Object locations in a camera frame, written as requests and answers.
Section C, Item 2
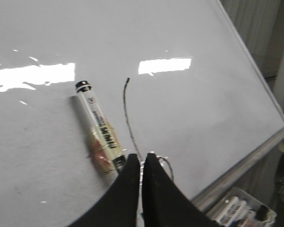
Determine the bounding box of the white whiteboard with metal frame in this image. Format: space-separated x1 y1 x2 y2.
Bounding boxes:
0 0 284 227

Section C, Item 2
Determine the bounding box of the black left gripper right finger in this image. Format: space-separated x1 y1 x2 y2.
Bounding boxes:
142 153 218 227

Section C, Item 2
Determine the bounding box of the red magnet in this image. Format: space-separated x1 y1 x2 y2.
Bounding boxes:
86 127 115 175

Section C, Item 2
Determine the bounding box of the clear plastic marker box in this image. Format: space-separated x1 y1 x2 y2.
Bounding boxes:
207 187 277 227

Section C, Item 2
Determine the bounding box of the white black whiteboard marker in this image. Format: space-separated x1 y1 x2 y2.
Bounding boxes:
71 80 126 185

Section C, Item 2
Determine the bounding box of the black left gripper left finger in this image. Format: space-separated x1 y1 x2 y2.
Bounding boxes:
70 154 140 227

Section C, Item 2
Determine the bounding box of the spare marker in box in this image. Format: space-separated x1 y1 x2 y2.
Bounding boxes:
222 200 247 227
214 196 239 225

